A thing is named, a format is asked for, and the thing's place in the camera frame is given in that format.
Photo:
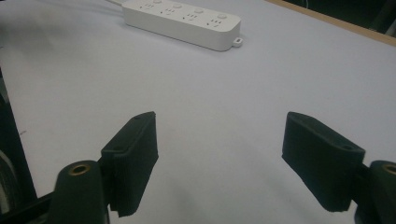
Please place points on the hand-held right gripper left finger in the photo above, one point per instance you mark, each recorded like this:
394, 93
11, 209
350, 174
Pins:
132, 161

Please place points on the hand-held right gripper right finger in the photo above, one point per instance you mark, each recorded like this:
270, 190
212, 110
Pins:
320, 165

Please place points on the white power strip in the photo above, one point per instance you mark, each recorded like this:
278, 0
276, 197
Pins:
183, 23

